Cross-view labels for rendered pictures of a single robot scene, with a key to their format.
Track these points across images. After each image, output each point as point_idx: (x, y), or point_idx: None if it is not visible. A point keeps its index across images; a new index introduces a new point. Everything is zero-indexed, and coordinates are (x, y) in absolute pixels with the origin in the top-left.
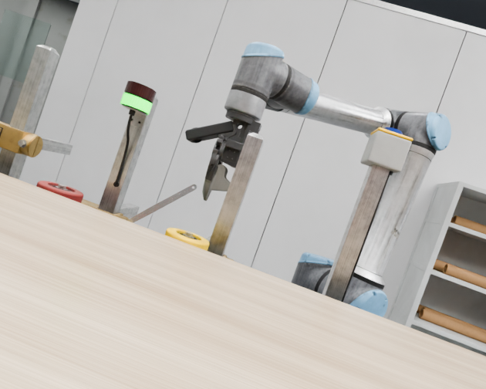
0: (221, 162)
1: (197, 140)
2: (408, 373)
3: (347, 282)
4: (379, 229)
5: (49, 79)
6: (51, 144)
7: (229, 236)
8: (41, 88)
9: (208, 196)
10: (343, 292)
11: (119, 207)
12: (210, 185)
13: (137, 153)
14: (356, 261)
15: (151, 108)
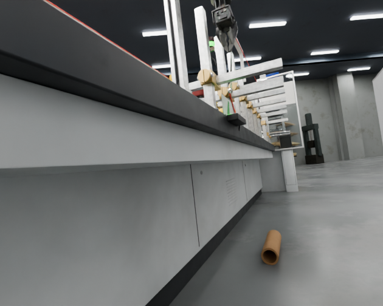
0: (231, 27)
1: (228, 30)
2: None
3: (166, 27)
4: None
5: (232, 62)
6: (263, 82)
7: (204, 60)
8: (230, 67)
9: (230, 48)
10: (167, 34)
11: (225, 84)
12: (222, 44)
13: (220, 60)
14: (165, 11)
15: (216, 41)
